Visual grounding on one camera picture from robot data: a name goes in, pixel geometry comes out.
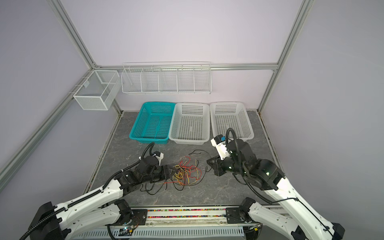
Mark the teal plastic basket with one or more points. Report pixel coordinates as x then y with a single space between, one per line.
153 123

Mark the white mesh wall box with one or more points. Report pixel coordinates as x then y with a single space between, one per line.
99 90

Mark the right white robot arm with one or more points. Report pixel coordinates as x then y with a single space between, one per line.
267 181

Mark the white slotted cable duct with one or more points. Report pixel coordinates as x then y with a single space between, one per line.
163 233

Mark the white wire shelf rack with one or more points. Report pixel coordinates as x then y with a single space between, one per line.
167 78

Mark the white plastic basket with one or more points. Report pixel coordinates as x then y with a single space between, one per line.
233 115
190 124

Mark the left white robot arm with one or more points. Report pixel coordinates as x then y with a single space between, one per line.
103 206

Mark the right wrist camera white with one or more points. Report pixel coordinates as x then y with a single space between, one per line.
218 142

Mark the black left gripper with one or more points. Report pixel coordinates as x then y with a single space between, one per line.
166 173

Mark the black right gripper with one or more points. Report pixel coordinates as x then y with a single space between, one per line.
219 166

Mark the white plastic basket right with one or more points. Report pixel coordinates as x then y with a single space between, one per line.
233 115

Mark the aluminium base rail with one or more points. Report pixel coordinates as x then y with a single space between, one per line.
210 214

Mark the white plastic basket middle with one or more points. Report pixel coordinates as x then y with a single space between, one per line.
190 124

